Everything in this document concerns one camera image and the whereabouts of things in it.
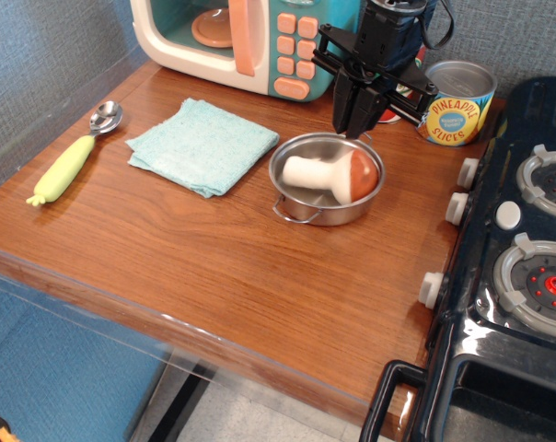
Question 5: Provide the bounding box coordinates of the silver metal pot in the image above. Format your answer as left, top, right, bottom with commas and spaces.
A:
269, 133, 386, 227

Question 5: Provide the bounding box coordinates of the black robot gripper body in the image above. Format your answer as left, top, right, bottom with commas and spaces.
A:
312, 1, 438, 126

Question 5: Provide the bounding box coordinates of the tomato sauce can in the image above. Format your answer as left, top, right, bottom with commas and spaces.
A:
378, 44, 427, 123

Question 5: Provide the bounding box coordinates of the light blue folded cloth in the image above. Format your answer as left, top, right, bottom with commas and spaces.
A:
127, 98, 279, 198

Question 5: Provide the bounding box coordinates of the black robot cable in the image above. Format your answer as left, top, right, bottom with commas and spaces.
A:
418, 0, 457, 51

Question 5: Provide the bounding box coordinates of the black toy stove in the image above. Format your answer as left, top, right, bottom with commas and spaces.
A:
361, 76, 556, 441

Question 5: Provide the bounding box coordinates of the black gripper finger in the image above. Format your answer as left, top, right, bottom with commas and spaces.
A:
346, 87, 388, 139
332, 71, 356, 134

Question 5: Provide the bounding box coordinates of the pineapple slices can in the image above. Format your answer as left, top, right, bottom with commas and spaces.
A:
417, 60, 497, 146

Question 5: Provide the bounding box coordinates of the brown and white plush mushroom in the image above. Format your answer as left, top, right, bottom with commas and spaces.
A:
282, 149, 381, 205

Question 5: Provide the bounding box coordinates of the toy microwave teal and cream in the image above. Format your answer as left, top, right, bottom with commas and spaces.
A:
131, 0, 361, 102

